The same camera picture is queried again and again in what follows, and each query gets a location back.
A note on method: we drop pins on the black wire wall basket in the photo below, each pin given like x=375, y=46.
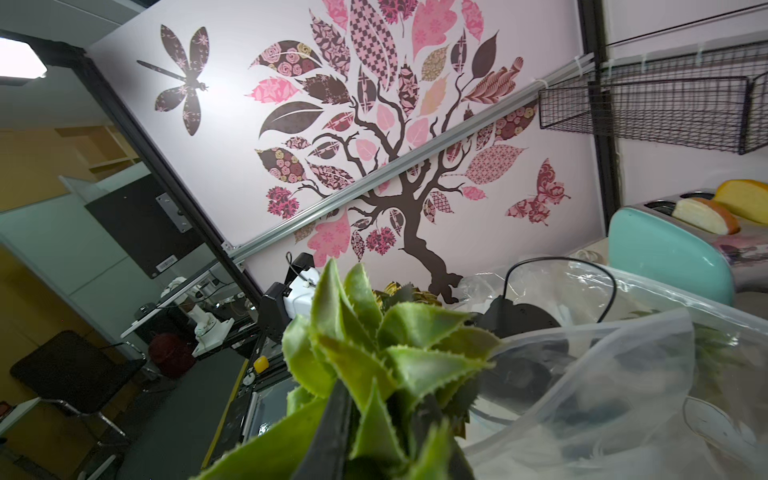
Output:
x=713, y=99

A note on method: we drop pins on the zip-top bag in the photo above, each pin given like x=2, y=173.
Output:
x=603, y=374

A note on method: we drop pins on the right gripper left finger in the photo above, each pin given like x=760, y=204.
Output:
x=327, y=455

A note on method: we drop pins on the yellow bread slice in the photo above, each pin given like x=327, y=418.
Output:
x=744, y=198

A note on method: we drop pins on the black office chair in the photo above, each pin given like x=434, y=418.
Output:
x=76, y=376

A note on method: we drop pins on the red round container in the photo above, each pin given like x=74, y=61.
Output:
x=172, y=355

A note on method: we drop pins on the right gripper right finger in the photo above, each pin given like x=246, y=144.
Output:
x=435, y=453

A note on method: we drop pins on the mint green toaster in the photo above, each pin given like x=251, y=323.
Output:
x=647, y=240

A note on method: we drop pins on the white bread slice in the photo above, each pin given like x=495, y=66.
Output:
x=706, y=215

